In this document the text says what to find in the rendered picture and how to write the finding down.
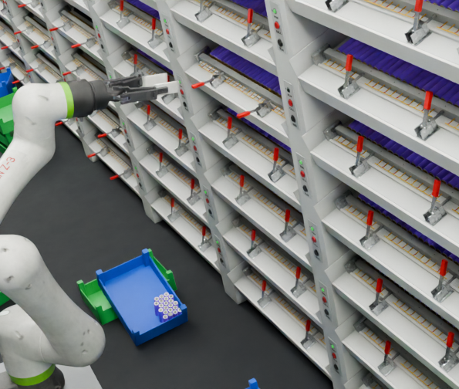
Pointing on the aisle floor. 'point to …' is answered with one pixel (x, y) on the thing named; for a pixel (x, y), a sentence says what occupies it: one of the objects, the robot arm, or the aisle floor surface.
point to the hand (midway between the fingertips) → (162, 83)
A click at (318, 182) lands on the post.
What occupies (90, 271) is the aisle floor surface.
